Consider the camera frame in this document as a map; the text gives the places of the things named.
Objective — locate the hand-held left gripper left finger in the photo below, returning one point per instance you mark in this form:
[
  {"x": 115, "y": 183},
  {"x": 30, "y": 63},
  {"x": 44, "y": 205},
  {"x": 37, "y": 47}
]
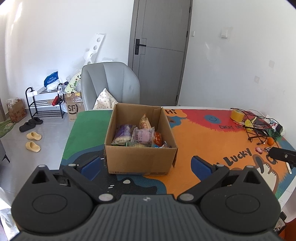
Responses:
[{"x": 91, "y": 167}]

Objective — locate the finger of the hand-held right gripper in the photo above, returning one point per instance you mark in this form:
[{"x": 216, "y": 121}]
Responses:
[{"x": 283, "y": 155}]

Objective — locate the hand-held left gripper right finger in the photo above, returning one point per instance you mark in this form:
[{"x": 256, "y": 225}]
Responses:
[{"x": 201, "y": 168}]

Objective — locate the pile of snack packets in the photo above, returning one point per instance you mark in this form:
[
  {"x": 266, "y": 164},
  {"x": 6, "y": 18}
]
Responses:
[{"x": 143, "y": 136}]

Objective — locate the bunch of keys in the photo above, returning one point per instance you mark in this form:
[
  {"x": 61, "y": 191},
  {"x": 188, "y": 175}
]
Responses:
[{"x": 267, "y": 150}]

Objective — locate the tangerine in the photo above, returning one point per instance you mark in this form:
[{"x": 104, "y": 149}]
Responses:
[{"x": 270, "y": 140}]

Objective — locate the black charger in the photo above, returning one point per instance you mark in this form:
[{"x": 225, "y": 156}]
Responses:
[{"x": 279, "y": 128}]

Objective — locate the yellow plastic bag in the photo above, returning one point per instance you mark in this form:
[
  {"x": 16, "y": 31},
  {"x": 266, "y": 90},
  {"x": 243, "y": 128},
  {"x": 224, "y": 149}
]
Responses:
[{"x": 248, "y": 124}]

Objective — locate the yellow tape roll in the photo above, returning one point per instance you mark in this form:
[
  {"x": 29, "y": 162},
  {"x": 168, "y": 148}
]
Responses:
[{"x": 237, "y": 115}]

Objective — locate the printed cardboard box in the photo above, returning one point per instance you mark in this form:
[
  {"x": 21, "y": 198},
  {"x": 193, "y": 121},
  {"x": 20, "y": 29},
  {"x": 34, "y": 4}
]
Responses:
[{"x": 74, "y": 109}]

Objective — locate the yellow slipper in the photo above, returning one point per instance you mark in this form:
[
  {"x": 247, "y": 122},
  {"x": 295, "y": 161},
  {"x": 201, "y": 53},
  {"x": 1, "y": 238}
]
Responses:
[
  {"x": 34, "y": 136},
  {"x": 32, "y": 147}
]

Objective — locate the white patterned pillow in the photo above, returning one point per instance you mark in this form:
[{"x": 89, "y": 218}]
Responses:
[{"x": 104, "y": 100}]

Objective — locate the black slipper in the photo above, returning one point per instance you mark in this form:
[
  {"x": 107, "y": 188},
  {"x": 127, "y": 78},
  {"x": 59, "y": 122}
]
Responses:
[
  {"x": 26, "y": 127},
  {"x": 35, "y": 121}
]

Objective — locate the red item on rack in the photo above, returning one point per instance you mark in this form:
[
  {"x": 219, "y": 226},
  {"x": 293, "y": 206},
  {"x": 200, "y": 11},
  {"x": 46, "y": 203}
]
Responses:
[{"x": 55, "y": 101}]

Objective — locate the black shoe rack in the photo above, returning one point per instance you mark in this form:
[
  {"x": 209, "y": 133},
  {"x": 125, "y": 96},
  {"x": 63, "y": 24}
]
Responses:
[{"x": 45, "y": 101}]

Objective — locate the green cartoon bag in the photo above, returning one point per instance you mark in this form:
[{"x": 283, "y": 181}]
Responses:
[{"x": 72, "y": 83}]

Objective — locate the grey chair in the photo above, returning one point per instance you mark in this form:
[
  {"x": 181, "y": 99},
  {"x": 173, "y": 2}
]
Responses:
[{"x": 115, "y": 81}]

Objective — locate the small brown cardboard box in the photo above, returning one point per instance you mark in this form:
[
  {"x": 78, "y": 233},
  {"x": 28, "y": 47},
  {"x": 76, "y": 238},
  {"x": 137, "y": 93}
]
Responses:
[{"x": 16, "y": 112}]

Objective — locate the green rug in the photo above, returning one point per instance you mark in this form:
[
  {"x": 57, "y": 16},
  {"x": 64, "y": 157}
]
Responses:
[{"x": 6, "y": 128}]

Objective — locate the blue plastic bag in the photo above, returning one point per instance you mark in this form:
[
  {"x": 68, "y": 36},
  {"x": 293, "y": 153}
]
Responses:
[{"x": 51, "y": 78}]

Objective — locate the silver plastic bag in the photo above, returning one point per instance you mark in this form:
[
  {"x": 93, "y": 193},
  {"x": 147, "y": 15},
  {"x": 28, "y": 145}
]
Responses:
[{"x": 7, "y": 215}]

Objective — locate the grey door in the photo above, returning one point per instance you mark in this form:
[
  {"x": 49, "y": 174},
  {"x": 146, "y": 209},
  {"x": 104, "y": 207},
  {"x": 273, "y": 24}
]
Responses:
[{"x": 161, "y": 69}]

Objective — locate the white foam board with holes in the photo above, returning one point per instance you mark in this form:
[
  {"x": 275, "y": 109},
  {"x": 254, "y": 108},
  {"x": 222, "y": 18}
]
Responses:
[{"x": 94, "y": 46}]

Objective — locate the white light switch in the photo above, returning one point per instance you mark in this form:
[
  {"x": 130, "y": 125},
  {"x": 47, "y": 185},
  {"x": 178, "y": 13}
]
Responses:
[{"x": 224, "y": 33}]

